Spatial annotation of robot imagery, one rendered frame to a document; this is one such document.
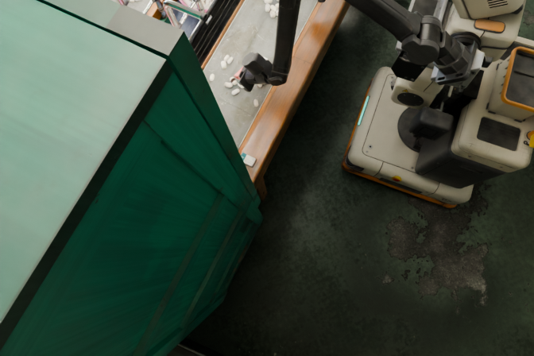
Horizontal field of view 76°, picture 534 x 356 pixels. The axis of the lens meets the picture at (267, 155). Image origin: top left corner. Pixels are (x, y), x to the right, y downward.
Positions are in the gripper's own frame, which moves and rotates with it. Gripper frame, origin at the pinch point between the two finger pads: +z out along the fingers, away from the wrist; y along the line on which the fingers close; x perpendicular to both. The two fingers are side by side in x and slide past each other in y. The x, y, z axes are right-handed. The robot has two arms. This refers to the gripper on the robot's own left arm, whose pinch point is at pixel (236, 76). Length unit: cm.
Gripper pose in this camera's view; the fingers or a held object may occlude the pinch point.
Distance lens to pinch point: 141.2
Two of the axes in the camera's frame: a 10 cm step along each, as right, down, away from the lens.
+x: 6.0, 4.6, 6.6
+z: -6.7, -1.6, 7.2
